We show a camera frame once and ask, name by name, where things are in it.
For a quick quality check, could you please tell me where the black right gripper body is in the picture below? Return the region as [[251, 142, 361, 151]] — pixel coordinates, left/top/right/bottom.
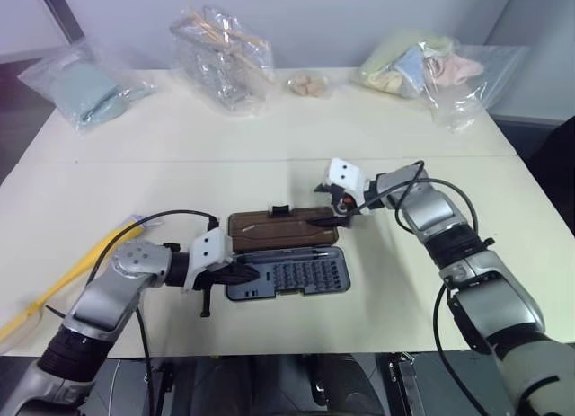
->
[[329, 185, 362, 220]]

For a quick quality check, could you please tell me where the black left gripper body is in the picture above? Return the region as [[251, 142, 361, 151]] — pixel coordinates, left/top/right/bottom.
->
[[195, 261, 248, 297]]

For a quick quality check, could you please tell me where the screwdriver bit case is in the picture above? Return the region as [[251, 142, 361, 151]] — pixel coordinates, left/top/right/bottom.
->
[[223, 203, 352, 303]]

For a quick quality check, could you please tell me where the small bag of beige pieces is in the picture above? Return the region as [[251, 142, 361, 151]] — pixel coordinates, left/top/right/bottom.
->
[[286, 71, 334, 99]]

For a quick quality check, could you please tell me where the long yellow strip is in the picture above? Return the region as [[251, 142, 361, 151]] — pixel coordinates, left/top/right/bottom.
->
[[0, 217, 146, 343]]

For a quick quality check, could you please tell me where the dark rounded shape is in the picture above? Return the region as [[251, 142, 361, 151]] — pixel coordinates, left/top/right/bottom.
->
[[309, 353, 377, 416]]

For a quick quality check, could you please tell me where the thin wooden stick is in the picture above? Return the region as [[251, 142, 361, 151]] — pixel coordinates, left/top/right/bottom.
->
[[175, 12, 271, 47], [191, 10, 276, 84]]

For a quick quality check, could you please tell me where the plastic bag with pastel cloths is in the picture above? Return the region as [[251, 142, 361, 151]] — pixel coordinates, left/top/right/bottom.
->
[[351, 27, 532, 135]]

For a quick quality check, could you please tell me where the clear bag with wooden sticks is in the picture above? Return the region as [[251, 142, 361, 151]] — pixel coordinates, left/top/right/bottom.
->
[[168, 4, 277, 118]]

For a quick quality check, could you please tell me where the folded teal cloth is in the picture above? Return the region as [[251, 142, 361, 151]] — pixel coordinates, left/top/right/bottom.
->
[[54, 61, 153, 126]]

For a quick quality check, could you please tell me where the plastic bag with teal cloth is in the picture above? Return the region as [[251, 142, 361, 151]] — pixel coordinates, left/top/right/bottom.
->
[[16, 41, 159, 137]]

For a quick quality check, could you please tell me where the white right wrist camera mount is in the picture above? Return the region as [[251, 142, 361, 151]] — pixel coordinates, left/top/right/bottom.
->
[[323, 156, 375, 216]]

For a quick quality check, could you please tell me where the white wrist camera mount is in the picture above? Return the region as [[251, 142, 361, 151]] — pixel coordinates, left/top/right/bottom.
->
[[182, 228, 235, 295], [323, 156, 375, 216]]

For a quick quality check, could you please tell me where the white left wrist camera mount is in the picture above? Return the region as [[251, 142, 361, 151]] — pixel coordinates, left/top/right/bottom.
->
[[182, 228, 235, 295]]

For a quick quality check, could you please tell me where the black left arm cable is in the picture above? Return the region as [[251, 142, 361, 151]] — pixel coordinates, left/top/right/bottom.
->
[[85, 210, 222, 416]]

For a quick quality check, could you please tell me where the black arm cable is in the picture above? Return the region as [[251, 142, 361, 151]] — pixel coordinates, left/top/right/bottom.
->
[[358, 159, 496, 416], [85, 210, 222, 416]]

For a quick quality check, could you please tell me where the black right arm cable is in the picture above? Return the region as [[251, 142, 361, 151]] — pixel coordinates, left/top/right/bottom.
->
[[358, 159, 496, 416]]

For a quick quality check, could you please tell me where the black metal bracket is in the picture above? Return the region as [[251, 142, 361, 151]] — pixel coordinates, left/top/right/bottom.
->
[[384, 350, 426, 416]]

